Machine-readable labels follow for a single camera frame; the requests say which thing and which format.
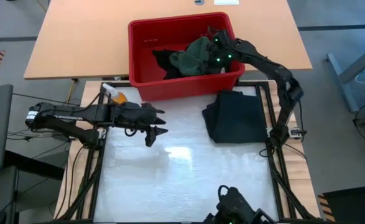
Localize orange spray bottle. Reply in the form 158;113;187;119
102;82;128;105

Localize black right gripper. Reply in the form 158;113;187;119
206;26;238;75

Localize black floor cables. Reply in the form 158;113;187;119
6;92;81;141

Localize yellow cable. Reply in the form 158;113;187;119
66;79;76;105

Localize black cable bundle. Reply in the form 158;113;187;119
57;146;104;221
270;167;315;221

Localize green polo shirt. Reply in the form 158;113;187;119
169;35;216;77

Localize black hazard striped box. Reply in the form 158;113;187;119
317;185;365;224

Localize red plastic laundry bin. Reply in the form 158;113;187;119
127;11;246;102

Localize grey metal table stand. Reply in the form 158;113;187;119
326;39;365;113

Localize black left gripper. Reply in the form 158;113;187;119
118;101;169;148

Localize tan wooden desk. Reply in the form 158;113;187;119
23;0;313;81

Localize black garment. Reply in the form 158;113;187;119
152;49;185;80

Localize dark navy garment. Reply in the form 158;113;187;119
201;89;269;144

